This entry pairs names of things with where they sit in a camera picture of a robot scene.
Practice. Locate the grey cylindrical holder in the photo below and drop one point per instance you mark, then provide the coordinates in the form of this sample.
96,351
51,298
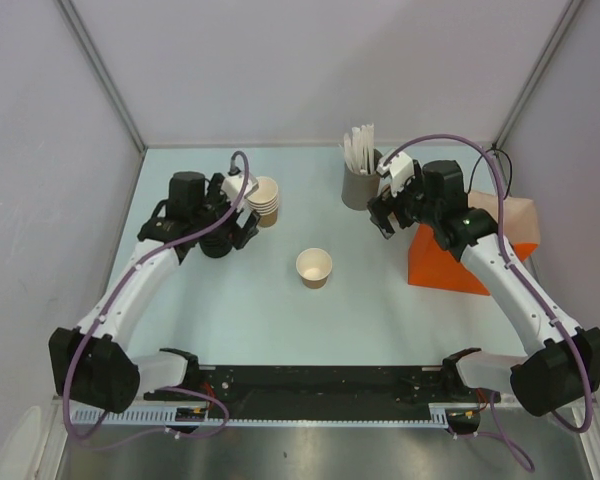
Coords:
358,189

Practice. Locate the stack of black lids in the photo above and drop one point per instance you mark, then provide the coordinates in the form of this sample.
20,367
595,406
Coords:
214,246

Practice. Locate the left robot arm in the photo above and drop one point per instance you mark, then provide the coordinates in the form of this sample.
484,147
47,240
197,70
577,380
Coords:
90,362

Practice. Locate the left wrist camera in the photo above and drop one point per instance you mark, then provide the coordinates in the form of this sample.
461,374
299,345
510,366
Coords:
240,186

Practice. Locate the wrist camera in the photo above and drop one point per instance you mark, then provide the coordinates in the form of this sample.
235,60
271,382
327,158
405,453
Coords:
395,171
240,186

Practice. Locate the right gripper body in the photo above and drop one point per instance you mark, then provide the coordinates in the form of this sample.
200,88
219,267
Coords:
408,202

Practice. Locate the single brown paper cup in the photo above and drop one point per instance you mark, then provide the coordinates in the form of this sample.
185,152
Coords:
314,266

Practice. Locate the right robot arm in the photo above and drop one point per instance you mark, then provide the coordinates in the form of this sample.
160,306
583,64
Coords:
561,363

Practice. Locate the stack of brown paper cups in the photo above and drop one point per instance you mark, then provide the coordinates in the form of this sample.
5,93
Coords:
265,201

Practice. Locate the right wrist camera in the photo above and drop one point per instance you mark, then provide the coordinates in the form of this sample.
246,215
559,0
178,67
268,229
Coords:
395,171

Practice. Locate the white slotted cable duct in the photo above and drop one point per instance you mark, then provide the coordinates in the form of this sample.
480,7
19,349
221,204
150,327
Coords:
193,416

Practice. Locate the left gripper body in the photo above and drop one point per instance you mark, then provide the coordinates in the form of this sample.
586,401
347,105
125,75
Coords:
215,208

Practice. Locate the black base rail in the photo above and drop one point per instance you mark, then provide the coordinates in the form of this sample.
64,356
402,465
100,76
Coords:
358,391

